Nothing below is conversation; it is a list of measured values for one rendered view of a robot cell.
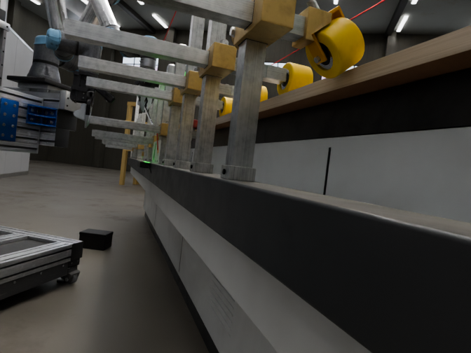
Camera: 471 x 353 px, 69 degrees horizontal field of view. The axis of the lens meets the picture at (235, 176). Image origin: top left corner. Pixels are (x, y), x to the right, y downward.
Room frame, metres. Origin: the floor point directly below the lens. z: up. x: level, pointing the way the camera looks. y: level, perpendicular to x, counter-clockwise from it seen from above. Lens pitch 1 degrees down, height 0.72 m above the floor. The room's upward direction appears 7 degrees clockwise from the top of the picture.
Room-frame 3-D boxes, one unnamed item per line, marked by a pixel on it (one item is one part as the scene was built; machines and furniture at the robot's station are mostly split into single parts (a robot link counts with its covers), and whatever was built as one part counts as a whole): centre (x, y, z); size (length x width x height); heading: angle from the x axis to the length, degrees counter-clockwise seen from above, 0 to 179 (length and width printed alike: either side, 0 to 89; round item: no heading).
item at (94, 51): (1.35, 0.62, 1.12); 0.09 x 0.08 x 0.11; 116
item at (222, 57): (0.77, 0.07, 0.94); 0.14 x 0.06 x 0.05; 20
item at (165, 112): (1.50, 0.33, 0.90); 0.04 x 0.04 x 0.48; 20
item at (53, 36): (1.32, 0.72, 1.12); 0.11 x 0.11 x 0.08; 26
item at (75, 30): (0.74, 0.12, 0.95); 0.50 x 0.04 x 0.04; 110
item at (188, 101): (1.03, 0.16, 0.94); 0.04 x 0.04 x 0.48; 20
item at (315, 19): (0.56, -0.12, 0.95); 0.10 x 0.04 x 0.10; 110
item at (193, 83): (1.01, 0.16, 0.94); 0.14 x 0.06 x 0.05; 20
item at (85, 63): (0.97, 0.20, 0.95); 0.50 x 0.04 x 0.04; 110
